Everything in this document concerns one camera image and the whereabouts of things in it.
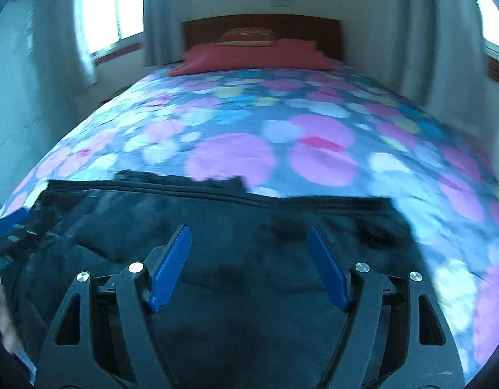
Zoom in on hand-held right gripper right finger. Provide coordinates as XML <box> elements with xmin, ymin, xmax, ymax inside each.
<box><xmin>307</xmin><ymin>224</ymin><xmax>466</xmax><ymax>389</ymax></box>

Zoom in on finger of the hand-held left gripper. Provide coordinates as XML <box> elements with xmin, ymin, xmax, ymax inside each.
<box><xmin>0</xmin><ymin>208</ymin><xmax>33</xmax><ymax>236</ymax></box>

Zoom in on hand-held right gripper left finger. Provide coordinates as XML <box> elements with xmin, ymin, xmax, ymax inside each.
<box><xmin>34</xmin><ymin>224</ymin><xmax>193</xmax><ymax>389</ymax></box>

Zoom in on black quilted jacket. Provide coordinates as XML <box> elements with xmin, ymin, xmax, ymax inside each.
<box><xmin>0</xmin><ymin>169</ymin><xmax>422</xmax><ymax>389</ymax></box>

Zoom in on person's left hand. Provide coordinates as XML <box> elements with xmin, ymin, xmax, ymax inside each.
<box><xmin>0</xmin><ymin>283</ymin><xmax>25</xmax><ymax>355</ymax></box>

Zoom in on frosted glass wardrobe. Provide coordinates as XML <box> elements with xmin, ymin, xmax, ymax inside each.
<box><xmin>0</xmin><ymin>0</ymin><xmax>97</xmax><ymax>215</ymax></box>

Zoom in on floral circle-print bedspread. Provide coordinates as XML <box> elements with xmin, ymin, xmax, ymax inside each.
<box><xmin>0</xmin><ymin>60</ymin><xmax>499</xmax><ymax>382</ymax></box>

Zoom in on dark wooden nightstand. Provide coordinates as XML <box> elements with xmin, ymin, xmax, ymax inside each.
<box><xmin>99</xmin><ymin>86</ymin><xmax>130</xmax><ymax>105</ymax></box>

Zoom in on grey curtain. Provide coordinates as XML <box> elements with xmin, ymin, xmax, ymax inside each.
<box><xmin>141</xmin><ymin>0</ymin><xmax>190</xmax><ymax>70</ymax></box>
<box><xmin>66</xmin><ymin>0</ymin><xmax>99</xmax><ymax>89</ymax></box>
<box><xmin>398</xmin><ymin>0</ymin><xmax>490</xmax><ymax>104</ymax></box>

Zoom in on red pillow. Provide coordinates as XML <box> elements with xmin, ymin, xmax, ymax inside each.
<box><xmin>167</xmin><ymin>39</ymin><xmax>336</xmax><ymax>77</ymax></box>

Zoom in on dark wooden headboard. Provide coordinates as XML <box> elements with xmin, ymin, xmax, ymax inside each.
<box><xmin>181</xmin><ymin>13</ymin><xmax>345</xmax><ymax>64</ymax></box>

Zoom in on small brown printed cushion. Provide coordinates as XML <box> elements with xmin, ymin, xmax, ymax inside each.
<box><xmin>216</xmin><ymin>27</ymin><xmax>279</xmax><ymax>47</ymax></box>

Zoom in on bright window with wooden sill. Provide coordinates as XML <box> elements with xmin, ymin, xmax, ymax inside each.
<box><xmin>471</xmin><ymin>0</ymin><xmax>499</xmax><ymax>84</ymax></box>

